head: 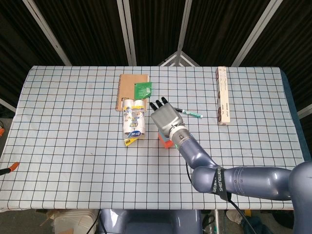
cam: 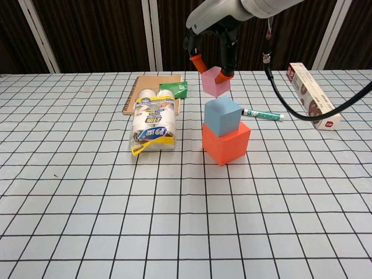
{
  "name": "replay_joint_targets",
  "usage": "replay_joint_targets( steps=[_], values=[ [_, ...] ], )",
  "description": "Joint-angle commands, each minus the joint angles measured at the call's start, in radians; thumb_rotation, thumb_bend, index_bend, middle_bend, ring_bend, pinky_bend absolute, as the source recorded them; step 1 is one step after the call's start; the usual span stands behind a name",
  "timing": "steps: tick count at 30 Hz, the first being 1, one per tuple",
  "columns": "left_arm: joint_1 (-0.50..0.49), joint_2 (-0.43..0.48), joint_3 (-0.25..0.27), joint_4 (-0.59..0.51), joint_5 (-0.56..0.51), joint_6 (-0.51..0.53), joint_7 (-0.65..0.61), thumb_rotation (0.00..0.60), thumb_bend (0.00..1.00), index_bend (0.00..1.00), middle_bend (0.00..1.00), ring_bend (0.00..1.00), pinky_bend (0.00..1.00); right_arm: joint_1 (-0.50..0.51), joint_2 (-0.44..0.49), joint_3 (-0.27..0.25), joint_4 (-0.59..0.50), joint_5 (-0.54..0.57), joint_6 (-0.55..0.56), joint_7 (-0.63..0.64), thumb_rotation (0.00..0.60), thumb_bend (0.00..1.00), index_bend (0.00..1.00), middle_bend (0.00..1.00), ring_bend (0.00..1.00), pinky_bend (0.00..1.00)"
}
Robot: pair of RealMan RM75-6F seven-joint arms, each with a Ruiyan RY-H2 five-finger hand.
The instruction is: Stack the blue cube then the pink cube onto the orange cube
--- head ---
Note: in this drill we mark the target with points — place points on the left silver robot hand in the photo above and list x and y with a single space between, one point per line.
12 166

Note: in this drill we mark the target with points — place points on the tissue roll pack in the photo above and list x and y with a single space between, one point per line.
133 122

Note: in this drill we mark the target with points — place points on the blue-grey robot torso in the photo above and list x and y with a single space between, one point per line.
151 221

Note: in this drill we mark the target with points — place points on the brown spiral notebook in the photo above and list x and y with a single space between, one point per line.
128 87

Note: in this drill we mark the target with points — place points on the white screen frame post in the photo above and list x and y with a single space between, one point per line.
184 24
258 31
46 31
126 31

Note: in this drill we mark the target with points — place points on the green foil sachet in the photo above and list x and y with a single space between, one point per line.
142 90

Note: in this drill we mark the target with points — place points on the long cardboard wrap box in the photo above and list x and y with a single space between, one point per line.
223 97

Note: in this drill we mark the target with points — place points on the white triangular metal stand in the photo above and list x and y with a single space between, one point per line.
179 58

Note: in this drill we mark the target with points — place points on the orange foam cube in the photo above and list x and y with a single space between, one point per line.
165 145

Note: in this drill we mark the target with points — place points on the white plastic bin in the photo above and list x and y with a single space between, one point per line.
73 221

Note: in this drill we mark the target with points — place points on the green marker pen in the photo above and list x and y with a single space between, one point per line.
192 113

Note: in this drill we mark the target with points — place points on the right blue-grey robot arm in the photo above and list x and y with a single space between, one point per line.
243 180

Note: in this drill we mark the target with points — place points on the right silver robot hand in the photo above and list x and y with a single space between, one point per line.
165 117

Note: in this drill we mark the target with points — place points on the checkered tablecloth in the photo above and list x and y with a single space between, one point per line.
73 146

